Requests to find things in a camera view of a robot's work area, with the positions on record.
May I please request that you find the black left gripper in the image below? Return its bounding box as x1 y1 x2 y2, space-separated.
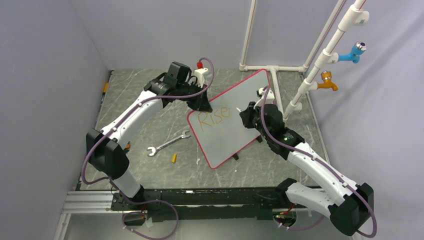
176 81 212 113

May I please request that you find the red-framed whiteboard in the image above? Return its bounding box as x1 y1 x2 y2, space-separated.
186 69 271 169

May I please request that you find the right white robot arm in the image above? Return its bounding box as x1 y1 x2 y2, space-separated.
239 101 377 238

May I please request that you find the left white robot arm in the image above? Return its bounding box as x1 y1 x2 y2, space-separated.
81 58 215 210

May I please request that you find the white corner pipe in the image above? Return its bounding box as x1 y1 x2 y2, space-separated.
239 0 258 72

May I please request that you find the silver combination wrench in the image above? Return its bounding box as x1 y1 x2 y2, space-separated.
146 130 191 157

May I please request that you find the orange tap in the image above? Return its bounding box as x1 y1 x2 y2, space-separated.
317 71 338 91

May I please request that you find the blue tap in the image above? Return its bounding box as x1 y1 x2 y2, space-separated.
337 41 367 64

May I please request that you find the white pipe with taps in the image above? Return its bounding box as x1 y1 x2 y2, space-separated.
283 0 370 121

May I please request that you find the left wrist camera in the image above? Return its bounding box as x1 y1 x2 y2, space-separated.
193 61 212 88

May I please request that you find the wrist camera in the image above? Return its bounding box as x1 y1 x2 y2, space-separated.
193 61 212 88
254 87 275 107

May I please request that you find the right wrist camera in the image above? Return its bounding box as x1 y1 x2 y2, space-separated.
254 87 275 107

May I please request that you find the white floor pipe frame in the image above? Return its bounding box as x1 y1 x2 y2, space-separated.
239 63 307 115

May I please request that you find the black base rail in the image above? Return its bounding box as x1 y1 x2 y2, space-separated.
110 187 294 222

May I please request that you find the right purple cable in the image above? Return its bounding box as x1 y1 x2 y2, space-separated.
259 86 378 239

